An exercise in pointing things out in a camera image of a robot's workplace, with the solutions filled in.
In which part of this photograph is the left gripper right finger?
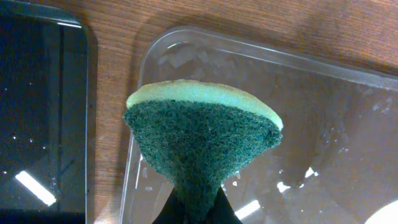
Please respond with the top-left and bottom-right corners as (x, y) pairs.
(208, 188), (243, 224)

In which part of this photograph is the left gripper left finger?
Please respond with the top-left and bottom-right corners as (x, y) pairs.
(152, 189), (185, 224)

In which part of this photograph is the green yellow scrub sponge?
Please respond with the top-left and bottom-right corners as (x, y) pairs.
(124, 80), (284, 223)

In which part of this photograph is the white plate top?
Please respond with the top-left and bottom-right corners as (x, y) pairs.
(364, 200), (398, 224)

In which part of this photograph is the brown clear plastic tray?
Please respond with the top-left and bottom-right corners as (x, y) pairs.
(137, 26), (397, 223)

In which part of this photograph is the black plastic tray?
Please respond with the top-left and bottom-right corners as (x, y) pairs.
(1, 1), (91, 223)

